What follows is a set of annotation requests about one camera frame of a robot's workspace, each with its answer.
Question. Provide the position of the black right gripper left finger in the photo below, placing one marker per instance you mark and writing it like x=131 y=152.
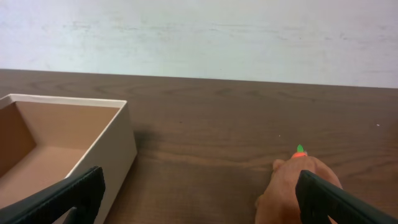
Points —
x=80 y=197

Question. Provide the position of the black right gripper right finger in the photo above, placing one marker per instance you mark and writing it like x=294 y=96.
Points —
x=322 y=202

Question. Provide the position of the brown plush bear toy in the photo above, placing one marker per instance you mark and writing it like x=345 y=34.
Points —
x=278 y=204

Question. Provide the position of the white cardboard box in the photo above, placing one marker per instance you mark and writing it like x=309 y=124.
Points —
x=45 y=139

